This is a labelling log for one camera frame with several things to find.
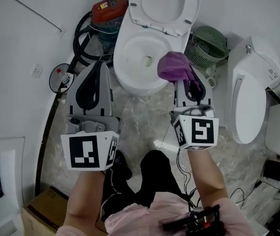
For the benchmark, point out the person's right forearm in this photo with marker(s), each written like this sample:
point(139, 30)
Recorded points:
point(204, 173)

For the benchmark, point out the black equipment box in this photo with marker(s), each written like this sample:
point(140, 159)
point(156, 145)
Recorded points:
point(277, 169)

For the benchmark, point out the brown cardboard box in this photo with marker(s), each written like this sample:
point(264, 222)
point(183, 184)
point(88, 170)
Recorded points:
point(44, 205)

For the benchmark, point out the green slotted plastic basket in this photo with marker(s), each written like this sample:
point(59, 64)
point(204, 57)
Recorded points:
point(208, 45)

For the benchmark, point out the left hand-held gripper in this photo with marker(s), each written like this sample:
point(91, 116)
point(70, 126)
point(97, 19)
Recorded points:
point(88, 154)

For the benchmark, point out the person's left forearm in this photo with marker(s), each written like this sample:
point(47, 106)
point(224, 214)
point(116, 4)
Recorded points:
point(83, 195)

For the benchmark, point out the white labelled toilet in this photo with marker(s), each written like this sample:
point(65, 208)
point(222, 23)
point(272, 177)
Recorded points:
point(248, 107)

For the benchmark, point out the clear bottle with red cap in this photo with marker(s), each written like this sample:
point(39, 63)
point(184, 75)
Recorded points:
point(65, 79)

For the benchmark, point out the white round drain fitting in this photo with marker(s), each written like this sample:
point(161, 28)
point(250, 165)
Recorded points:
point(211, 81)

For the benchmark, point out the black chest-mounted device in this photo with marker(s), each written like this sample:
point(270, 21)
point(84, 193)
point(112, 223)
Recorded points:
point(191, 220)

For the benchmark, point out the white wall socket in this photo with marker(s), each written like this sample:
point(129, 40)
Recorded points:
point(37, 70)

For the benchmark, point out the red and teal vacuum cleaner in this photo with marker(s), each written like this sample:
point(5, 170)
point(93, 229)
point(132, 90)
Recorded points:
point(108, 8)

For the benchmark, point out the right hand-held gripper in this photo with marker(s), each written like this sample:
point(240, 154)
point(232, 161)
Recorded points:
point(199, 131)

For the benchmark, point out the person's black shoe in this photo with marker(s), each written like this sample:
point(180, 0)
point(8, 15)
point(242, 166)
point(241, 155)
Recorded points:
point(124, 166)

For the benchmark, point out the purple cloth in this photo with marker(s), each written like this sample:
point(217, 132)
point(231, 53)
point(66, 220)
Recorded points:
point(174, 67)

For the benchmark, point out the black mesh wastebasket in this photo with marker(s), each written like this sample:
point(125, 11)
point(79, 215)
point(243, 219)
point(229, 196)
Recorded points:
point(54, 82)

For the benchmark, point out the person's black trousers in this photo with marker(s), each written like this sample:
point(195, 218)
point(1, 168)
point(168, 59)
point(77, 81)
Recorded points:
point(154, 171)

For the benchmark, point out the person's pink shirt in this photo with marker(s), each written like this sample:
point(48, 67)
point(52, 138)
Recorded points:
point(140, 217)

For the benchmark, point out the white round-bowl toilet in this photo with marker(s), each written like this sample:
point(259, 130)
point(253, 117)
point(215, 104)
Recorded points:
point(135, 82)

